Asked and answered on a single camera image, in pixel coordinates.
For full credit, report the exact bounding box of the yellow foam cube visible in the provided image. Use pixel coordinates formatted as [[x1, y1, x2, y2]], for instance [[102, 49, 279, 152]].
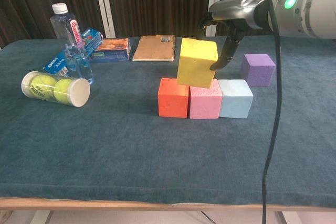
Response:
[[176, 37, 219, 88]]

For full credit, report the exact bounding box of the orange foam cube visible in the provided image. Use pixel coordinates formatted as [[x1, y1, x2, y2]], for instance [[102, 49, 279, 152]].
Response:
[[157, 78, 190, 118]]

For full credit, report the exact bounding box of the clear plastic water bottle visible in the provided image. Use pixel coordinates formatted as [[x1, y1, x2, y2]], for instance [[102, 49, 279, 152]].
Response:
[[49, 3, 95, 84]]

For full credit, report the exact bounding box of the light blue foam cube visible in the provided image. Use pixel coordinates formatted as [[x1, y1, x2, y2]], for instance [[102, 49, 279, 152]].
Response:
[[218, 79, 254, 119]]

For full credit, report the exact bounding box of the purple foam cube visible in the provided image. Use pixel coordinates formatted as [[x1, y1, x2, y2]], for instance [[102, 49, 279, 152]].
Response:
[[240, 53, 276, 87]]

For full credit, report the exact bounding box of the clear tennis ball tube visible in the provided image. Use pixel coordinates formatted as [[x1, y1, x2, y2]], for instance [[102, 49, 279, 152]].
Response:
[[20, 71, 91, 108]]

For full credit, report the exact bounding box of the pink foam cube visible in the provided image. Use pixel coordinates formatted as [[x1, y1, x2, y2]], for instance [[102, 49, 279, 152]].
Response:
[[188, 79, 223, 120]]

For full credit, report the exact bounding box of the brown spiral notebook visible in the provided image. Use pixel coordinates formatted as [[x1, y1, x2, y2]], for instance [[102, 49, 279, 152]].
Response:
[[132, 34, 176, 62]]

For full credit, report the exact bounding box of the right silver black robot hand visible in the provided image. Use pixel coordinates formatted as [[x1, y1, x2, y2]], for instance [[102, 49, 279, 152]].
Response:
[[198, 0, 265, 72]]

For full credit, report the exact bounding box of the dark blue table cloth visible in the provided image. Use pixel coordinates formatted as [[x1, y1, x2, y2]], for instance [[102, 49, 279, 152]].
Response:
[[0, 35, 336, 207]]

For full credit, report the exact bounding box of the blue orange cracker box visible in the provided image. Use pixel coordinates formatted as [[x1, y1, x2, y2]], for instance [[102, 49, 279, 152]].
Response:
[[89, 37, 131, 64]]

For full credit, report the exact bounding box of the blue Oreo packet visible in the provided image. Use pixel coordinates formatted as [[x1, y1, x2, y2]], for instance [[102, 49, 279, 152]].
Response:
[[43, 55, 70, 77]]

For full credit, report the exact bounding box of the yellow tennis ball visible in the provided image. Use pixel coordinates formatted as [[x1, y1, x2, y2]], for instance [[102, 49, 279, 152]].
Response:
[[31, 74, 56, 99], [54, 78, 76, 104]]

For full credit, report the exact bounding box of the small blue drink carton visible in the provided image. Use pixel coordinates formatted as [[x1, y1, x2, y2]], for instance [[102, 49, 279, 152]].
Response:
[[80, 27, 103, 57]]

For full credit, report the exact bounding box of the black right hand cable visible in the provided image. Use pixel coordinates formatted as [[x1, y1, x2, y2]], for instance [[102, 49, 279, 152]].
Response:
[[261, 0, 284, 224]]

